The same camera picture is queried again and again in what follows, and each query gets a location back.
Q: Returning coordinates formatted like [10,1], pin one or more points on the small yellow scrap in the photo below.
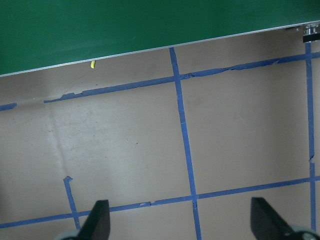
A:
[93,64]

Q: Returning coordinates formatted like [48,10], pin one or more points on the green conveyor belt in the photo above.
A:
[150,25]

